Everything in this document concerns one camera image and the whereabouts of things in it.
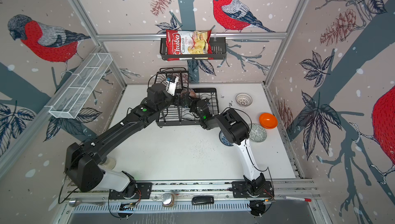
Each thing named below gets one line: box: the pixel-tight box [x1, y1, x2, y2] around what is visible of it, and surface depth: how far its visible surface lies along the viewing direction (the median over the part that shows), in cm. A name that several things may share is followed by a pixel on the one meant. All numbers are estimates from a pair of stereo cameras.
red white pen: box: [283, 195, 312, 202], surface depth 72 cm
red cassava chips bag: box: [165, 29, 213, 62], surface depth 90 cm
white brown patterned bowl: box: [235, 92, 253, 107], surface depth 109 cm
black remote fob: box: [191, 195, 215, 205], surface depth 70 cm
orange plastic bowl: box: [259, 112, 279, 130], surface depth 97 cm
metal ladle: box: [68, 197, 106, 208], surface depth 71 cm
